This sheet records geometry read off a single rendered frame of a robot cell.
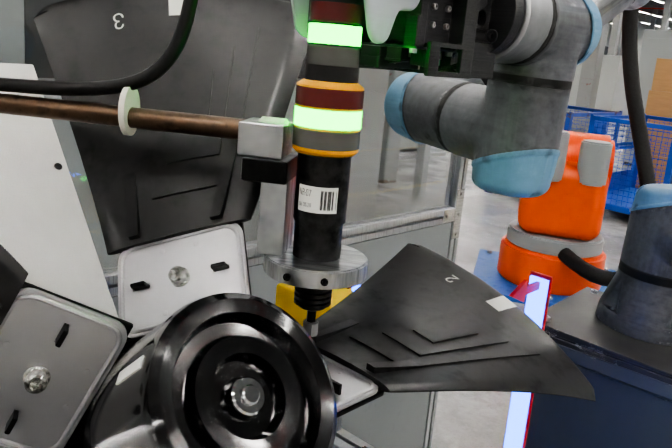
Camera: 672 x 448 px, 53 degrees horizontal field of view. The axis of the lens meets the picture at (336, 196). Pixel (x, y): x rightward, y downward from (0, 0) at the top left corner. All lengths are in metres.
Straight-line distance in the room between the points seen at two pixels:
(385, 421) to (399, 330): 1.42
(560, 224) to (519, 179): 3.73
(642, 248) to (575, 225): 3.25
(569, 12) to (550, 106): 0.08
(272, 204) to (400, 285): 0.23
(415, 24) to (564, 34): 0.19
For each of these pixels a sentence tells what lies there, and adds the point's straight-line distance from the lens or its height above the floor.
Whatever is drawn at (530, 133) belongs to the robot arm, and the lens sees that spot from 0.63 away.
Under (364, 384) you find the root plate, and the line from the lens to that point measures 0.49.
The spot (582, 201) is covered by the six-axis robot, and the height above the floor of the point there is 0.63.
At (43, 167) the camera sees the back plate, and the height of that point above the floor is 1.27.
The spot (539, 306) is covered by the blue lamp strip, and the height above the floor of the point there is 1.16.
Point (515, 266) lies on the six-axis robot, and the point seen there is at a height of 0.16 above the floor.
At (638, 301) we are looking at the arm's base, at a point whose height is 1.07.
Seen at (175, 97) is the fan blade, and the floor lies 1.36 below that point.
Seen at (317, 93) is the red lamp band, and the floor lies 1.38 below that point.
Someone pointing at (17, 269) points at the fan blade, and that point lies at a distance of 0.38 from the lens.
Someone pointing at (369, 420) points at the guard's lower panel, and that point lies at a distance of 1.91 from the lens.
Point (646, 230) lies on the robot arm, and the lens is 1.12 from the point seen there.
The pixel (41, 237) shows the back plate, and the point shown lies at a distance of 0.69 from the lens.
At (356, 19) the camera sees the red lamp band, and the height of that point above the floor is 1.43.
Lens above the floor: 1.41
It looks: 12 degrees down
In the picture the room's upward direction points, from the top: 5 degrees clockwise
